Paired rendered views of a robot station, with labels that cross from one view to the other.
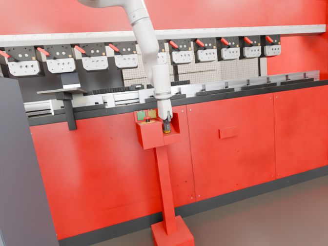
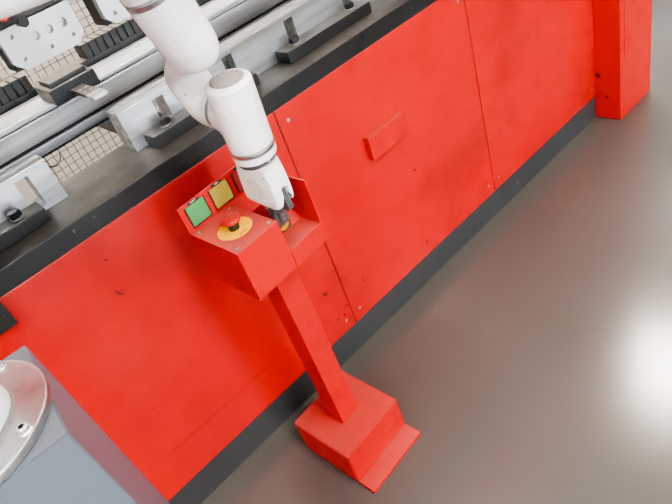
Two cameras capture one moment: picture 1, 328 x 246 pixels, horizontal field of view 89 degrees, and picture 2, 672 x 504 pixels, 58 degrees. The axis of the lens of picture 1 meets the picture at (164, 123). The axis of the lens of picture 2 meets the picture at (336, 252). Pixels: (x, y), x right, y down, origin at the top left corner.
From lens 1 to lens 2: 56 cm
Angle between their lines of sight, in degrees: 33
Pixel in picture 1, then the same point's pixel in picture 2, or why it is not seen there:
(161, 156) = (290, 287)
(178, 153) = not seen: hidden behind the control
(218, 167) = (383, 227)
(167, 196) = (324, 356)
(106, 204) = (171, 440)
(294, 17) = not seen: outside the picture
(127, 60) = (44, 36)
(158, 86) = (245, 139)
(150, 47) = (205, 55)
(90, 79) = not seen: outside the picture
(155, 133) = (274, 253)
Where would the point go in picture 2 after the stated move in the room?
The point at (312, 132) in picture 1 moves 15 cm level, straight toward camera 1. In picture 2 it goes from (548, 48) to (551, 66)
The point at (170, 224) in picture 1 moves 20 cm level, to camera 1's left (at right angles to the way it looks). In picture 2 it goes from (343, 402) to (277, 449)
